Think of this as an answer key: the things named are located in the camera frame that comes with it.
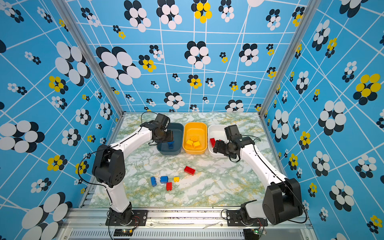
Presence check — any dark teal plastic bin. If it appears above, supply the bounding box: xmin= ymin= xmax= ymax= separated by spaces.
xmin=157 ymin=123 xmax=184 ymax=156

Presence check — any white plastic bin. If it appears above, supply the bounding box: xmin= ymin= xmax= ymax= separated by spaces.
xmin=208 ymin=125 xmax=229 ymax=158

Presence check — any yellow plastic bin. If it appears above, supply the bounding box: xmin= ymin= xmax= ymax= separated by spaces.
xmin=183 ymin=122 xmax=208 ymax=155

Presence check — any blue lego brick square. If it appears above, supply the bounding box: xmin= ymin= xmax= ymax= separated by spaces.
xmin=160 ymin=176 xmax=169 ymax=184

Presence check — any blue lego brick narrow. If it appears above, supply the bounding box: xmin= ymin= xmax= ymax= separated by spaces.
xmin=151 ymin=177 xmax=157 ymax=187

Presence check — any small red lego brick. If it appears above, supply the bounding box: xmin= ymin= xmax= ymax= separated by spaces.
xmin=166 ymin=182 xmax=173 ymax=191

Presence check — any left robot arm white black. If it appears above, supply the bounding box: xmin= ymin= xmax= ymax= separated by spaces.
xmin=92 ymin=114 xmax=174 ymax=226

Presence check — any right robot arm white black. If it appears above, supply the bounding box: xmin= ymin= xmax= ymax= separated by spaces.
xmin=213 ymin=125 xmax=306 ymax=225

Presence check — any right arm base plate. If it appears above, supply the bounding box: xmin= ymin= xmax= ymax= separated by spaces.
xmin=221 ymin=210 xmax=269 ymax=228

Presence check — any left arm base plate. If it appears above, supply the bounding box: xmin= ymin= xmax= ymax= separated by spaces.
xmin=106 ymin=208 xmax=148 ymax=227

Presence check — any aluminium front rail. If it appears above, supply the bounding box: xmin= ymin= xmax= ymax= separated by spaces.
xmin=57 ymin=207 xmax=317 ymax=240

